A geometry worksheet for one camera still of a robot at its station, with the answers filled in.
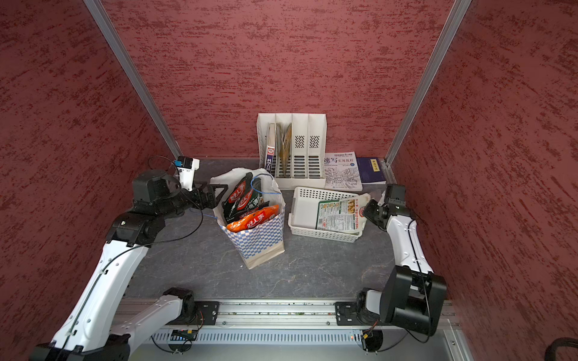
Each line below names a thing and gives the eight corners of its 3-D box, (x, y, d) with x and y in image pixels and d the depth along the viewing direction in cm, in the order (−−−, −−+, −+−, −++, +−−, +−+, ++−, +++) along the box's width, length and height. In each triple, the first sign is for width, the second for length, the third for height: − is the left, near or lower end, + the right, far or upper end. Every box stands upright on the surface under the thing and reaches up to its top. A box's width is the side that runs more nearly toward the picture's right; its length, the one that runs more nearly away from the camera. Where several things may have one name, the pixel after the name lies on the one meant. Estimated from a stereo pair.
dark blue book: (361, 183, 114) (362, 181, 112) (356, 160, 125) (357, 157, 123) (385, 183, 114) (386, 181, 112) (377, 160, 125) (378, 157, 123)
